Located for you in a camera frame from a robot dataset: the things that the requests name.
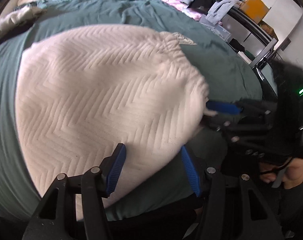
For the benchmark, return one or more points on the brown cardboard box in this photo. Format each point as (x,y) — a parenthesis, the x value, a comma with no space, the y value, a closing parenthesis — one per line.
(267,27)

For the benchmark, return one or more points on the clear plastic box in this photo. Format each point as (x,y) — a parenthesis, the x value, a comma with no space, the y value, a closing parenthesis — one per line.
(216,27)

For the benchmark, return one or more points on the person's right forearm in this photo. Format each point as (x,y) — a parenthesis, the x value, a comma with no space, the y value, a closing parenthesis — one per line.
(294,210)

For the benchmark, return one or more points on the folded cream garment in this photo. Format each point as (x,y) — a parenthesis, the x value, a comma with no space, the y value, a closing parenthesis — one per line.
(14,22)

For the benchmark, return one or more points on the bed with teal duvet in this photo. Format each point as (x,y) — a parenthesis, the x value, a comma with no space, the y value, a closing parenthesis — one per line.
(104,7)

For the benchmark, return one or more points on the pink patterned cloth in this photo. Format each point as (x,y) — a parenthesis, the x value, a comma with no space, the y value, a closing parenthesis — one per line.
(184,7)

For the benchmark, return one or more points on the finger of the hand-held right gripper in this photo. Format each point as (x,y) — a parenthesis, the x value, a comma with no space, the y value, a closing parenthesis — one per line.
(224,107)
(221,128)

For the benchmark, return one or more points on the white wardrobe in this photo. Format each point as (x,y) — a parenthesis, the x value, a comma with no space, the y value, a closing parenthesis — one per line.
(286,15)

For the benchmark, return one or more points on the orange box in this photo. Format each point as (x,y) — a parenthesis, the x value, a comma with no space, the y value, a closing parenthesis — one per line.
(256,8)

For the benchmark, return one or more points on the person's right hand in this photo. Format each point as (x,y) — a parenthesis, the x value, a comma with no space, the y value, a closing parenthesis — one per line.
(295,173)

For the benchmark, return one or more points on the black framed glass panel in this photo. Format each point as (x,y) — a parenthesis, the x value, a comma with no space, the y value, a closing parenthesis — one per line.
(264,77)

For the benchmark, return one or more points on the cream textured pants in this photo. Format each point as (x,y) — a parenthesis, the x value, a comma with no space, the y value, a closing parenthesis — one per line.
(104,100)

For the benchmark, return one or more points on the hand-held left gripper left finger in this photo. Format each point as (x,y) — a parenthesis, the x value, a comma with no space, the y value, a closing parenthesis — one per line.
(115,170)

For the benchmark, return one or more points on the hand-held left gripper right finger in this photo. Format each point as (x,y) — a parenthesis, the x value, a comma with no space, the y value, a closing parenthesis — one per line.
(191,172)

